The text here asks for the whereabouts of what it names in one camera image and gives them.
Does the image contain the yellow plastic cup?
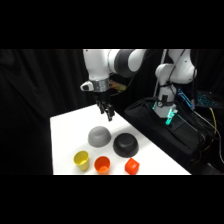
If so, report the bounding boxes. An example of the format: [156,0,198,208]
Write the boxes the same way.
[73,150,90,172]

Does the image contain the black curtain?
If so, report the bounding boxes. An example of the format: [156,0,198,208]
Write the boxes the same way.
[0,49,224,176]

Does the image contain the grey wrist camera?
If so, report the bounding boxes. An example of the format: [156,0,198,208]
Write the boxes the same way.
[80,80,96,92]

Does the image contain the red-orange cube block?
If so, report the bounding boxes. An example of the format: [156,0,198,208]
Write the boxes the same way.
[124,157,140,175]

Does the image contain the orange plastic cup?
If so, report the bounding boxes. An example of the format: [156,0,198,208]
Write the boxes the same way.
[94,155,111,175]

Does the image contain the black upturned bowl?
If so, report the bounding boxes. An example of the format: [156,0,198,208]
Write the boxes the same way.
[112,132,140,159]

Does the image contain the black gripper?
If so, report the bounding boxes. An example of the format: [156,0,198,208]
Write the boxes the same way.
[94,89,116,122]

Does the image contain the blue-lit electronics box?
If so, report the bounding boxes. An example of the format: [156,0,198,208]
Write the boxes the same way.
[176,87,221,109]

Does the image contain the black robot stand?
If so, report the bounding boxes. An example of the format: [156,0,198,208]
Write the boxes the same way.
[124,97,224,175]

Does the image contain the yellow cable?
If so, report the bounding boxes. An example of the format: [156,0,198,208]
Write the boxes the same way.
[201,107,218,152]

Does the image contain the grey upturned bowl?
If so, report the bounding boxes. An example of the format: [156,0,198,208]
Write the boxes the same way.
[87,125,112,148]

